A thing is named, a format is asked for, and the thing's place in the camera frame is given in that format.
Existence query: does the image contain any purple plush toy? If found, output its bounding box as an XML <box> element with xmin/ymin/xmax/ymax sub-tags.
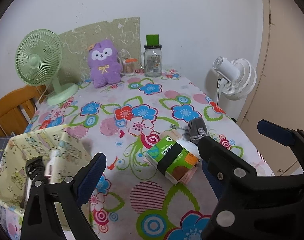
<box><xmin>88</xmin><ymin>39</ymin><xmax>122</xmax><ymax>88</ymax></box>

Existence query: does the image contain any white standing fan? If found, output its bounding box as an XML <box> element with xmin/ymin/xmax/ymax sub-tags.
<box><xmin>205</xmin><ymin>56</ymin><xmax>257</xmax><ymax>105</ymax></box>

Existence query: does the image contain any black fan cable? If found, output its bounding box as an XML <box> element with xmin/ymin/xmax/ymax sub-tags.
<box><xmin>216</xmin><ymin>78</ymin><xmax>222</xmax><ymax>105</ymax></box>

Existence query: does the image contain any beige sock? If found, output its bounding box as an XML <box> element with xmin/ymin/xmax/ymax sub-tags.
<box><xmin>164</xmin><ymin>130</ymin><xmax>183</xmax><ymax>141</ymax></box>

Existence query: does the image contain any green desk fan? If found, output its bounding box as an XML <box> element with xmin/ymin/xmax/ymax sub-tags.
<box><xmin>15</xmin><ymin>29</ymin><xmax>79</xmax><ymax>106</ymax></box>

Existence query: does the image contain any floral tablecloth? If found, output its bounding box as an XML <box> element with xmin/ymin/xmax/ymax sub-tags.
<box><xmin>0</xmin><ymin>67</ymin><xmax>275</xmax><ymax>240</ymax></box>

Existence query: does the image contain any beige door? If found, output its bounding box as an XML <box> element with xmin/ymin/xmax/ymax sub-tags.
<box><xmin>236</xmin><ymin>0</ymin><xmax>304</xmax><ymax>178</ymax></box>

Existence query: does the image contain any grey drawstring pouch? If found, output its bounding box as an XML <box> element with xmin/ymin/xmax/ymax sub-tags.
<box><xmin>181</xmin><ymin>118</ymin><xmax>207</xmax><ymax>144</ymax></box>

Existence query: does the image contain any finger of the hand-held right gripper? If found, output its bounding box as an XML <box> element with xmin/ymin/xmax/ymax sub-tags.
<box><xmin>257</xmin><ymin>119</ymin><xmax>302</xmax><ymax>147</ymax></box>
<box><xmin>198</xmin><ymin>136</ymin><xmax>256</xmax><ymax>180</ymax></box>

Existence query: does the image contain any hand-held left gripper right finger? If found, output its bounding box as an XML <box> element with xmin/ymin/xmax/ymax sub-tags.
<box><xmin>202</xmin><ymin>160</ymin><xmax>222</xmax><ymax>202</ymax></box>

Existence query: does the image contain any glass jar mug green lid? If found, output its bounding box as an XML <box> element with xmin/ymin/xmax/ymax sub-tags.
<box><xmin>140</xmin><ymin>34</ymin><xmax>163</xmax><ymax>77</ymax></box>

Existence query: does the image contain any yellow cartoon fabric storage box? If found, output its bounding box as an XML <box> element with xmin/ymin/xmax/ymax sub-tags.
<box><xmin>0</xmin><ymin>124</ymin><xmax>92</xmax><ymax>215</ymax></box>

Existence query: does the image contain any cotton swab container orange lid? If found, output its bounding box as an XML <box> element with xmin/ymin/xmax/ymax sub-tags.
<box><xmin>122</xmin><ymin>57</ymin><xmax>137</xmax><ymax>77</ymax></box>

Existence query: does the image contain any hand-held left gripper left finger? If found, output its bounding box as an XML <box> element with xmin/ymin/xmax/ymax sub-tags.
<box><xmin>21</xmin><ymin>152</ymin><xmax>107</xmax><ymax>240</ymax></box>

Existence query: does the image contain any green patterned wall board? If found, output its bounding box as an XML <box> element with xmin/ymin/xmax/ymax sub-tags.
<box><xmin>58</xmin><ymin>17</ymin><xmax>140</xmax><ymax>83</ymax></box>

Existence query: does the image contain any green tissue packet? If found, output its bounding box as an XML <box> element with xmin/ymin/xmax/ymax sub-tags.
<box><xmin>144</xmin><ymin>135</ymin><xmax>201</xmax><ymax>185</ymax></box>

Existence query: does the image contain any wooden bed headboard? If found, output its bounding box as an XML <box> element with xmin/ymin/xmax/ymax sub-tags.
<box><xmin>0</xmin><ymin>85</ymin><xmax>46</xmax><ymax>137</ymax></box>

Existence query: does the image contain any white fan cable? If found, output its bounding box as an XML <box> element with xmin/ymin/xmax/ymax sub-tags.
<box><xmin>35</xmin><ymin>87</ymin><xmax>47</xmax><ymax>111</ymax></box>

